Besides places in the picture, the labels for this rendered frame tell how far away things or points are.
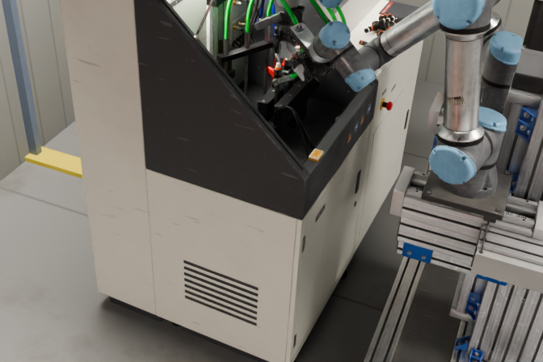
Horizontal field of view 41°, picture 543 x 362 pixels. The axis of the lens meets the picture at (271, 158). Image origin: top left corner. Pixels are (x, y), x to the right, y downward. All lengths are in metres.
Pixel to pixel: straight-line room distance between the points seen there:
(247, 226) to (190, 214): 0.22
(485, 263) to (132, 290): 1.46
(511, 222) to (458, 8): 0.69
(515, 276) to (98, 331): 1.68
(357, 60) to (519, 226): 0.64
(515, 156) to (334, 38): 0.69
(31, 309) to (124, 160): 0.91
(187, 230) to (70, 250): 0.97
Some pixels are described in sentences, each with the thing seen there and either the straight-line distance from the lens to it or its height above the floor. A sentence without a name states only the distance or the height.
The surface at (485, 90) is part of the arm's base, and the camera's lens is 2.46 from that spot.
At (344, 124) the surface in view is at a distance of 2.44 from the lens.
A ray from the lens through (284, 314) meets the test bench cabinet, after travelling 2.58.
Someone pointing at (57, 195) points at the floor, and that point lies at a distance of 3.72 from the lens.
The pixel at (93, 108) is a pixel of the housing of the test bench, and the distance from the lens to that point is 2.48.
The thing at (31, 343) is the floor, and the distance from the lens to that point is 3.05.
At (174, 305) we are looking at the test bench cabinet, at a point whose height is 0.17.
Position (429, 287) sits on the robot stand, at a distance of 2.97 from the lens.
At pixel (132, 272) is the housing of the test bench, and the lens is 2.87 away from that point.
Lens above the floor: 2.24
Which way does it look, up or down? 35 degrees down
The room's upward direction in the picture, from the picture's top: 3 degrees clockwise
